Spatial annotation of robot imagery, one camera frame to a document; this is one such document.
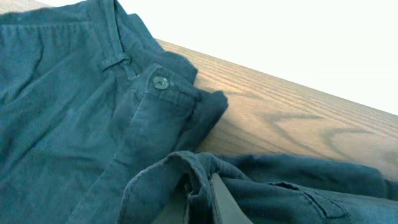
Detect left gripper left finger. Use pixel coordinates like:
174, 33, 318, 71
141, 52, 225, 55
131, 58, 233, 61
151, 195, 190, 224

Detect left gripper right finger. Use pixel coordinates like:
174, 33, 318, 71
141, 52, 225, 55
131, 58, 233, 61
210, 173, 252, 224

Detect navy blue shorts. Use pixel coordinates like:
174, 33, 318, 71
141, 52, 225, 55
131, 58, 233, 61
117, 151, 397, 223

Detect folded dark navy shorts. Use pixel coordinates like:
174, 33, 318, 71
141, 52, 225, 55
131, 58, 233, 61
1, 1, 228, 223

